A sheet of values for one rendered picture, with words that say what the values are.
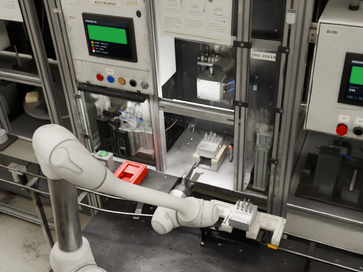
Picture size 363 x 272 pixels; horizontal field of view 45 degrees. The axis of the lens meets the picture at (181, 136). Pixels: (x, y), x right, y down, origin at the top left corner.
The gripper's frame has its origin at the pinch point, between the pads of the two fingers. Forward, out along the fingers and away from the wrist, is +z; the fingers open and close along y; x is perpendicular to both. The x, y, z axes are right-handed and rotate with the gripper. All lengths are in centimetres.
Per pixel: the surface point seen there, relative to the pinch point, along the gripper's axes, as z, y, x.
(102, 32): -1, 65, 41
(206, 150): 14.4, 1.4, 0.4
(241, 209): -10.9, -7.3, -26.6
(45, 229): -21, -55, 90
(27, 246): -9, -100, 128
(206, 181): 4.0, -9.9, -3.5
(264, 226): -10.8, -14.4, -37.5
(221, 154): 19.9, -3.3, -5.8
